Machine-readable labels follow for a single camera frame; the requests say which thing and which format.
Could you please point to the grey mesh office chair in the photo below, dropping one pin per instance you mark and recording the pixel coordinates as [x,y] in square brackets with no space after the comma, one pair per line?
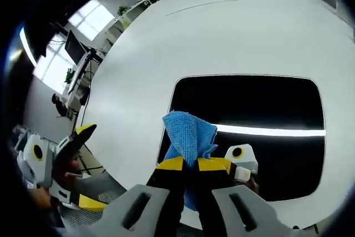
[94,187]

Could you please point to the white side desk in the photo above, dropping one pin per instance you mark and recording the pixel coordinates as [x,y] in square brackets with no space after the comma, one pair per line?
[83,76]

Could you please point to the person's left hand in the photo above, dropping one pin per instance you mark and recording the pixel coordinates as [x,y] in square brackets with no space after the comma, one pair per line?
[41,199]

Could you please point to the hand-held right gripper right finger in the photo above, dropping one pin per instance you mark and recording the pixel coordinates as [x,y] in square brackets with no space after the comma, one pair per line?
[213,187]

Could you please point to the blue cleaning cloth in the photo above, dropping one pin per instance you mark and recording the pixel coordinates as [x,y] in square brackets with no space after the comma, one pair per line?
[185,134]

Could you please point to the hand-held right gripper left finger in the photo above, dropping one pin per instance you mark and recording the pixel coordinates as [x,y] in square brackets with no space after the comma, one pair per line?
[163,187]

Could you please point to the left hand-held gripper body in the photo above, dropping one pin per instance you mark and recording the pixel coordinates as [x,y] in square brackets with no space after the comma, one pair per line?
[33,165]

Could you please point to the large dark monitor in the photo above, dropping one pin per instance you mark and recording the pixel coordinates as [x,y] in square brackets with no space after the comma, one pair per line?
[74,45]

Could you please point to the black tablet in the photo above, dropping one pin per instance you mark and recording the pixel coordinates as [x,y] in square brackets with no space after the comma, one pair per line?
[249,103]

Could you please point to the green potted plant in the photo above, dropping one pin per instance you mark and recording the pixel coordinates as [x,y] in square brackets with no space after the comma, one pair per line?
[123,10]
[70,76]

